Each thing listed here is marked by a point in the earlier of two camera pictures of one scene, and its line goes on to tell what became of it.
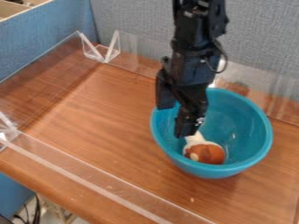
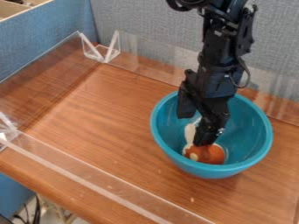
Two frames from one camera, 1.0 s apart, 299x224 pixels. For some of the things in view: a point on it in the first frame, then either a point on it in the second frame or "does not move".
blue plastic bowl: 236,122 does not move
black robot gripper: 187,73 → 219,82
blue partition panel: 32,31 does not move
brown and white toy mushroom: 203,151 does not move
